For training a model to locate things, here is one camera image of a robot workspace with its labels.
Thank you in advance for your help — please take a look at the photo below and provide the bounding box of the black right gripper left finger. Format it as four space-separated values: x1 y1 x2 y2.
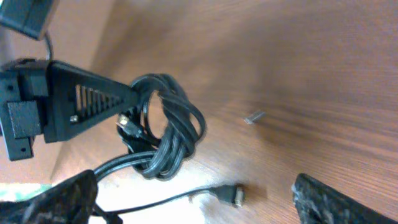
1 170 98 224

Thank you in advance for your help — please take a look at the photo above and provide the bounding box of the small silver screw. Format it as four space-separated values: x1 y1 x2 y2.
244 110 265 124

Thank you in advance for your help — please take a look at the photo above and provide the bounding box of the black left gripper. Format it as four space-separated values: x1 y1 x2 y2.
1 58 138 161

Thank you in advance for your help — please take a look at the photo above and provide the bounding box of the thick black cable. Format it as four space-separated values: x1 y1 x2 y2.
93 73 207 182

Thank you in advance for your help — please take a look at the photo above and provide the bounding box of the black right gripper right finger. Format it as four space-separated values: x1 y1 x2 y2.
292 173 397 224

